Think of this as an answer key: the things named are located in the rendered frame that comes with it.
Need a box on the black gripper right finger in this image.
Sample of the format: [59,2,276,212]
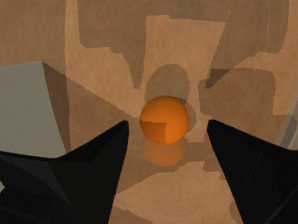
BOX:
[206,119,298,224]

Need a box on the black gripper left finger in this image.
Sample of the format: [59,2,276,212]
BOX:
[0,121,129,224]

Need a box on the clear low corner wall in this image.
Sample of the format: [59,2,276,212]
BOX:
[274,79,298,151]

